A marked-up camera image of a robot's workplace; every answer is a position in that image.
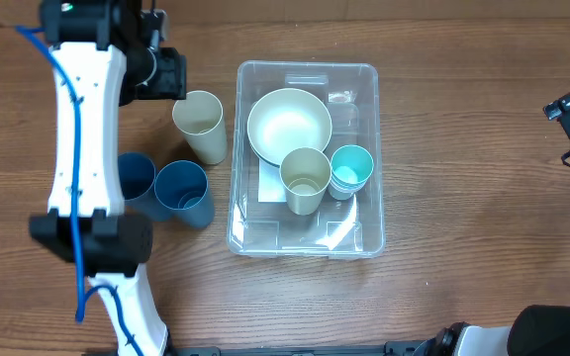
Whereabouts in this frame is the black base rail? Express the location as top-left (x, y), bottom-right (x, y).
top-left (166, 339), bottom-right (434, 356)

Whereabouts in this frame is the mint green small cup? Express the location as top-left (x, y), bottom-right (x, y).
top-left (331, 144), bottom-right (374, 186)

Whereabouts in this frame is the clear plastic storage container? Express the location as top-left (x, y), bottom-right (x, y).
top-left (227, 60), bottom-right (386, 259)

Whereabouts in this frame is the light blue small cup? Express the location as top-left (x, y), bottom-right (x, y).
top-left (331, 175), bottom-right (366, 194)

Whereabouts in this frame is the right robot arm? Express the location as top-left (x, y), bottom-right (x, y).
top-left (415, 93), bottom-right (570, 356)

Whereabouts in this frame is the white label in container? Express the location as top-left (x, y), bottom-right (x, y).
top-left (258, 160), bottom-right (286, 203)

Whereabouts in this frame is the tall dark blue cup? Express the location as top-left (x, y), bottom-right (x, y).
top-left (118, 152), bottom-right (172, 222)

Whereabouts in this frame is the cream bowl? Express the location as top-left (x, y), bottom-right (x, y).
top-left (246, 88), bottom-right (333, 165)

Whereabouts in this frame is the dark blue bowl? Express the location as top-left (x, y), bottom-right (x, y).
top-left (251, 146), bottom-right (280, 168)

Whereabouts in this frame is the tall beige cup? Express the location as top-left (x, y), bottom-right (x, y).
top-left (172, 90), bottom-right (228, 165)
top-left (279, 147), bottom-right (332, 216)

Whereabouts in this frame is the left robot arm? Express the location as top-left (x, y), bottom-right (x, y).
top-left (19, 0), bottom-right (186, 355)

